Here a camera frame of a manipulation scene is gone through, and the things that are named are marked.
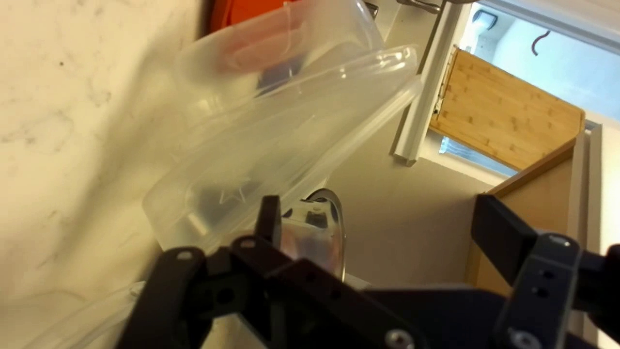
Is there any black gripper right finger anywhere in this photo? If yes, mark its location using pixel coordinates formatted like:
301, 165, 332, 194
468, 192, 620, 349

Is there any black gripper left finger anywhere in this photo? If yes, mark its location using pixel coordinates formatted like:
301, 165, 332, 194
114, 192, 422, 349

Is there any clear plastic lunch box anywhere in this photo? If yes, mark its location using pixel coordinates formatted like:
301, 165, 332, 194
139, 0, 425, 254
24, 281, 150, 349

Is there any wooden shelf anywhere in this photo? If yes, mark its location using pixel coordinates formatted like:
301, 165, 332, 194
427, 46, 586, 294

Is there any orange plastic lid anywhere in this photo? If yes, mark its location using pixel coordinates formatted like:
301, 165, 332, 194
203, 0, 311, 39

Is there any white wall cabinet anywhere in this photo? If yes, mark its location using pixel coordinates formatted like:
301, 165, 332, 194
387, 0, 620, 167

